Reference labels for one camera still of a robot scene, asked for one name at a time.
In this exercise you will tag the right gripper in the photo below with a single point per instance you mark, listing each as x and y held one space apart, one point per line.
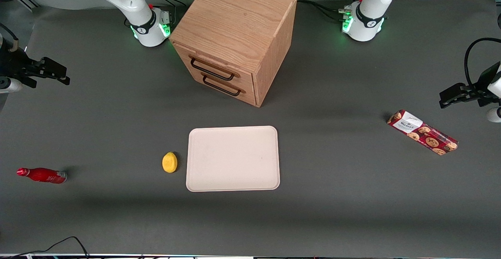
11 64

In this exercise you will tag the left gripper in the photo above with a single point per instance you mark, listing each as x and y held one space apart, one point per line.
480 93

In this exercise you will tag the wooden drawer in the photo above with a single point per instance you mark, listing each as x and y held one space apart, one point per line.
213 69
223 86

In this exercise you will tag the wooden drawer cabinet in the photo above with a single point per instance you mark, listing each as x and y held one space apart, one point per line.
235 16

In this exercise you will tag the red cookie box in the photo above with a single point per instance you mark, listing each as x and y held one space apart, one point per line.
424 133

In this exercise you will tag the red bottle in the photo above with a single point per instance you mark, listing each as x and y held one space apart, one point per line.
43 175

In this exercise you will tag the yellow lemon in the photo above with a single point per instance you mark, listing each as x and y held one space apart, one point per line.
169 162

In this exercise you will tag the beige rectangular tray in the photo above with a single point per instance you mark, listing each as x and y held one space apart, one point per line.
235 161

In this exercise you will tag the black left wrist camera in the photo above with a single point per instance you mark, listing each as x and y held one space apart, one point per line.
484 83

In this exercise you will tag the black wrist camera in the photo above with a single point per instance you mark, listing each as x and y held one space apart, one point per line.
13 63
484 83

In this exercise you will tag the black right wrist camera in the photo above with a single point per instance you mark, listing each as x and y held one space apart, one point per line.
13 63

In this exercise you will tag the aluminium frame profile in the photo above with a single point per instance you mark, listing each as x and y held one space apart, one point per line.
28 0

